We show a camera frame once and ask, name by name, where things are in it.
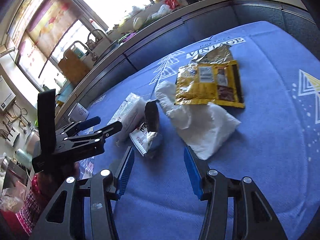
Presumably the white grey snack wrapper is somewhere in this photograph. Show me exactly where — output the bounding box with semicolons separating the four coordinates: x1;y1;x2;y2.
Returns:
128;100;163;158

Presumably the chrome sink faucet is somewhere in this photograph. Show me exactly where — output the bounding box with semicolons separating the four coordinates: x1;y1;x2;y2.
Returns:
86;29;112;50

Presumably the wooden cutting board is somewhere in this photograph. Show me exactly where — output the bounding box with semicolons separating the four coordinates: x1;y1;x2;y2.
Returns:
58;49;90;86

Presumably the yellow foil snack bag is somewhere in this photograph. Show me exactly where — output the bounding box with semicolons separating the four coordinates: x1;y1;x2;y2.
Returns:
175;44;245;108

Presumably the white mug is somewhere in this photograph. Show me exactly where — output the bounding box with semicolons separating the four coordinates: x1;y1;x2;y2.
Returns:
68;103;89;123

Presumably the dark kitchen cabinet counter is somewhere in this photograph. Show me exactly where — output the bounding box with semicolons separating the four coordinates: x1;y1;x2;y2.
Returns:
55;0;319;127

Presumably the red plastic bag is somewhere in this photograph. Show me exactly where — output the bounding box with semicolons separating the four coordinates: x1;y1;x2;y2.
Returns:
164;0;180;10

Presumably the pink patterned sleeve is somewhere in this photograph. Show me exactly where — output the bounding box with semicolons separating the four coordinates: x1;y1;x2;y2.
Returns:
16;172;51;236

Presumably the white tissue paper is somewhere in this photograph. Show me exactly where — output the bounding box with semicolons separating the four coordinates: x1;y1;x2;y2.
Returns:
155;81;241;160

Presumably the white green snack wrapper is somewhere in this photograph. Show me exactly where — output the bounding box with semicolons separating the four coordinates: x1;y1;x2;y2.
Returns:
107;93;146;144

